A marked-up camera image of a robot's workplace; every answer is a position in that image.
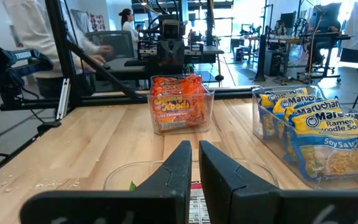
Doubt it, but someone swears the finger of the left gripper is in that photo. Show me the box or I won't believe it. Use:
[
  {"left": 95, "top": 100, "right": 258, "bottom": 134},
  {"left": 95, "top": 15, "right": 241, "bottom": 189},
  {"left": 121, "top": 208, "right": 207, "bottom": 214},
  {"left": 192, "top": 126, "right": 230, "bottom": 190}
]
[
  {"left": 157, "top": 46, "right": 173, "bottom": 76},
  {"left": 171, "top": 46, "right": 186, "bottom": 76}
]

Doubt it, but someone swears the white bracket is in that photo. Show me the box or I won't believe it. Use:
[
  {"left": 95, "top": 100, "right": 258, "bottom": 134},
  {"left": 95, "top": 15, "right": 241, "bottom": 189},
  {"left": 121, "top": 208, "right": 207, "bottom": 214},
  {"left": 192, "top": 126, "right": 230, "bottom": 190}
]
[{"left": 56, "top": 77, "right": 71, "bottom": 121}]

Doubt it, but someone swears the black office chair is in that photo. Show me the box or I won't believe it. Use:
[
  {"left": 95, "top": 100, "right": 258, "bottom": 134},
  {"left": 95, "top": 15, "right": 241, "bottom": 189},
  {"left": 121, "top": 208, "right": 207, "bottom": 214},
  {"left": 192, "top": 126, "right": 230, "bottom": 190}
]
[{"left": 308, "top": 2, "right": 343, "bottom": 78}]

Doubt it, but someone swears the black tower stand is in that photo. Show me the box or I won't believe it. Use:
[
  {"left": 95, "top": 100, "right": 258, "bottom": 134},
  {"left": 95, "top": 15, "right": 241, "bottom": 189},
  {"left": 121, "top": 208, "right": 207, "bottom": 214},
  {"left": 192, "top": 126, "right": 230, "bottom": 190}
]
[{"left": 254, "top": 34, "right": 269, "bottom": 83}]

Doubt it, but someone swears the grey office chair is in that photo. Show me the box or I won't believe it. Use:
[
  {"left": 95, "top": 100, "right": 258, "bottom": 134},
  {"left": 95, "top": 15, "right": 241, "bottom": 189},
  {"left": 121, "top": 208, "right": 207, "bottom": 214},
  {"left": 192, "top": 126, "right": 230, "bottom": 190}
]
[{"left": 85, "top": 30, "right": 136, "bottom": 63}]

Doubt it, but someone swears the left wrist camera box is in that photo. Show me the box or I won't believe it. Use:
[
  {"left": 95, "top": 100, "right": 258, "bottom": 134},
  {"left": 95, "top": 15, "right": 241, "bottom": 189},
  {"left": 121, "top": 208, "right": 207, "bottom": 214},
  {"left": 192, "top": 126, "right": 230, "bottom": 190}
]
[{"left": 161, "top": 19, "right": 181, "bottom": 41}]

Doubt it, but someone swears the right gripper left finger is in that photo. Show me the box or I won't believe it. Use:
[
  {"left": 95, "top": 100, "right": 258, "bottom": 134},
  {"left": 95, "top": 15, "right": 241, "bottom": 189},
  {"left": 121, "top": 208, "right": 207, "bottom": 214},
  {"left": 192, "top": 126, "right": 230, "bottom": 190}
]
[{"left": 133, "top": 140, "right": 193, "bottom": 224}]

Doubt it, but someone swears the person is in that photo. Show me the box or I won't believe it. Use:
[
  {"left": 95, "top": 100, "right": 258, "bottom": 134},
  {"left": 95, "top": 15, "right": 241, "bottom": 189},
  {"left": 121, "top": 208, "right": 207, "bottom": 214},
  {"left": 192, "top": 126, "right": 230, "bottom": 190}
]
[
  {"left": 119, "top": 8, "right": 141, "bottom": 58},
  {"left": 1, "top": 0, "right": 115, "bottom": 78},
  {"left": 273, "top": 19, "right": 287, "bottom": 37}
]

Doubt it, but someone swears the blue yellow Maruchan ramen packet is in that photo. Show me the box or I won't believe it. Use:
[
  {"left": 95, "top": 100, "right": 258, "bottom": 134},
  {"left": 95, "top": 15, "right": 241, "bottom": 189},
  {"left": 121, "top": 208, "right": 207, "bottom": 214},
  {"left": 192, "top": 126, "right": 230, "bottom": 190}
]
[
  {"left": 286, "top": 109, "right": 358, "bottom": 182},
  {"left": 283, "top": 98, "right": 343, "bottom": 125},
  {"left": 272, "top": 94, "right": 325, "bottom": 131},
  {"left": 257, "top": 87, "right": 310, "bottom": 139}
]

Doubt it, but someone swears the orange Saucy Noods packet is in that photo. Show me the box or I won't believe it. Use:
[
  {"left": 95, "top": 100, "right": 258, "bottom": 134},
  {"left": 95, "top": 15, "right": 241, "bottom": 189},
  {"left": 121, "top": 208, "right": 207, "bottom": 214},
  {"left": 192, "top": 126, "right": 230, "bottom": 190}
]
[
  {"left": 150, "top": 79, "right": 205, "bottom": 94},
  {"left": 150, "top": 88, "right": 207, "bottom": 132},
  {"left": 152, "top": 73, "right": 202, "bottom": 83}
]

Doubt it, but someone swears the dark grey desk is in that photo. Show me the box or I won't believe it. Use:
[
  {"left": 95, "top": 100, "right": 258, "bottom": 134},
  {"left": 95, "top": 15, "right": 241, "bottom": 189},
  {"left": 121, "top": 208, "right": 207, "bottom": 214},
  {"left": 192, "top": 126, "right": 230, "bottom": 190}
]
[{"left": 103, "top": 45, "right": 225, "bottom": 82}]

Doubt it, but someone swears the clear plastic bin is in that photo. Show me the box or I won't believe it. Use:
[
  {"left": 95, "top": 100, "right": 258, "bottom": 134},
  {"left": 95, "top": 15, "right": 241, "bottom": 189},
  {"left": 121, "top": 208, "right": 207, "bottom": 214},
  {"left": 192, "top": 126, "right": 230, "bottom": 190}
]
[
  {"left": 103, "top": 158, "right": 280, "bottom": 224},
  {"left": 147, "top": 73, "right": 216, "bottom": 136},
  {"left": 251, "top": 84, "right": 358, "bottom": 190}
]

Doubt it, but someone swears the black metal rig frame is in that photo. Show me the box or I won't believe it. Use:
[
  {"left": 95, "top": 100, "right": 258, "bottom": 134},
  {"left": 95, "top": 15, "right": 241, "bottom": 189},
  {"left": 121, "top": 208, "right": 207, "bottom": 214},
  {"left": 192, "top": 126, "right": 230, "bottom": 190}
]
[{"left": 0, "top": 0, "right": 260, "bottom": 184}]

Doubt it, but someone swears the silver snack bag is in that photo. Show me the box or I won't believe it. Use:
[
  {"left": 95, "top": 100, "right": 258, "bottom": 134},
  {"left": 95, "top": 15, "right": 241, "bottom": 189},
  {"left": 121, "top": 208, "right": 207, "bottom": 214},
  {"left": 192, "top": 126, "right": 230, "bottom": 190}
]
[{"left": 128, "top": 181, "right": 211, "bottom": 224}]

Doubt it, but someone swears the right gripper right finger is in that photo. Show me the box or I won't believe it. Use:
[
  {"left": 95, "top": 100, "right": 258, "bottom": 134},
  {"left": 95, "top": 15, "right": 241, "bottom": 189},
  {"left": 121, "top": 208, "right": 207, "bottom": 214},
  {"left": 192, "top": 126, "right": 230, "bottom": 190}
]
[{"left": 199, "top": 140, "right": 280, "bottom": 224}]

